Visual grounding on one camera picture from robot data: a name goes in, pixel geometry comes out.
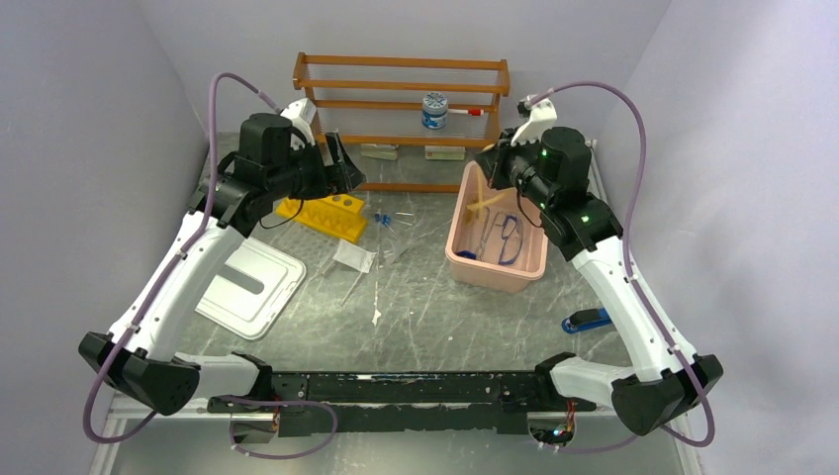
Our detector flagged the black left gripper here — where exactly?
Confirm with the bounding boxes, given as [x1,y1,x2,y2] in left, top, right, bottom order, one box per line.
[267,131,366,200]

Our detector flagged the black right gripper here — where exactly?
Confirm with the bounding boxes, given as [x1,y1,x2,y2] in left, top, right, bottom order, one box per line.
[476,126,554,210]

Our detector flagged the blue safety glasses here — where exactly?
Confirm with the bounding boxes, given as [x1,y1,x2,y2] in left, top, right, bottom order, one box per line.
[498,215,523,266]

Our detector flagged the metal crucible tongs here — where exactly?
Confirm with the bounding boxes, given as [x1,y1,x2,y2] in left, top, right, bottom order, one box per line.
[475,212,499,260]

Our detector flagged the graduated cylinder blue base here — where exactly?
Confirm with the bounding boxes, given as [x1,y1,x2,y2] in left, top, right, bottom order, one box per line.
[456,208,489,260]

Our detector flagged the tan rubber tubing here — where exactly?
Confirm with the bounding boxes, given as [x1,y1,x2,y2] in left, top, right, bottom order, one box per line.
[464,171,513,225]

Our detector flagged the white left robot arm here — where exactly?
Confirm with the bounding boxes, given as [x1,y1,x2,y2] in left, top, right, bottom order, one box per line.
[78,113,366,416]

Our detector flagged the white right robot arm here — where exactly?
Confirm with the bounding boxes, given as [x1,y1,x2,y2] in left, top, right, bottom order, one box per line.
[475,127,723,435]

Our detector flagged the white box left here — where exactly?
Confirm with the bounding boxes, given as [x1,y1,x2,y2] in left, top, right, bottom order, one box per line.
[360,143,399,161]

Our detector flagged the white box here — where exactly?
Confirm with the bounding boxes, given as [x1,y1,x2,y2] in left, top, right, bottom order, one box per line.
[360,143,399,161]
[424,145,466,161]

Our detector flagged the yellow test tube rack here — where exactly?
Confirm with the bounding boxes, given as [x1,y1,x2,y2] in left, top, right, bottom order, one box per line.
[275,194,368,244]

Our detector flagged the white box right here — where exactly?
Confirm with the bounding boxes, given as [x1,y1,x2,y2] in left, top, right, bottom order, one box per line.
[424,145,466,161]

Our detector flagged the blue capped test tube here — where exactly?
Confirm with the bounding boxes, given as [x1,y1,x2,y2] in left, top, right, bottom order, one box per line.
[373,212,416,239]

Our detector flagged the blue white jar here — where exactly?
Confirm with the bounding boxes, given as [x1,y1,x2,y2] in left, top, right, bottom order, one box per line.
[421,91,448,130]

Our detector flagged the wooden shelf rack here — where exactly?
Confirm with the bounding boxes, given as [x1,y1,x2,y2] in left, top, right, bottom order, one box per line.
[292,51,512,193]

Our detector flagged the pink plastic bin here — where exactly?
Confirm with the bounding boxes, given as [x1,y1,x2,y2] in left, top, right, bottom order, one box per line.
[444,162,548,293]

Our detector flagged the clear plastic funnel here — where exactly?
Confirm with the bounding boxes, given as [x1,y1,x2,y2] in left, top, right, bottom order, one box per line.
[381,240,413,264]

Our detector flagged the white plastic lid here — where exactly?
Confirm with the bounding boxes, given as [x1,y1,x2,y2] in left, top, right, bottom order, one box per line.
[196,237,307,340]

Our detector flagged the blue stapler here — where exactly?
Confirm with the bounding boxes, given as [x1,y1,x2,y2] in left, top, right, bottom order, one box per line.
[561,308,612,334]

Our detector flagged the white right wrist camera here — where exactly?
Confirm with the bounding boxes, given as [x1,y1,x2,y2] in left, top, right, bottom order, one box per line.
[511,96,557,145]

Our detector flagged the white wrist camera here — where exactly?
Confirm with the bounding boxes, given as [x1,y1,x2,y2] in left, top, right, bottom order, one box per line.
[511,96,557,145]
[280,98,317,150]

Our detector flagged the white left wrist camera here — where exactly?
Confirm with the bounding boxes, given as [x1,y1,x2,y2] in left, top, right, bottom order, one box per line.
[280,98,317,150]

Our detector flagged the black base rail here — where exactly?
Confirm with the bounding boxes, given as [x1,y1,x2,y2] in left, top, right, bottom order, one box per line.
[207,370,596,437]

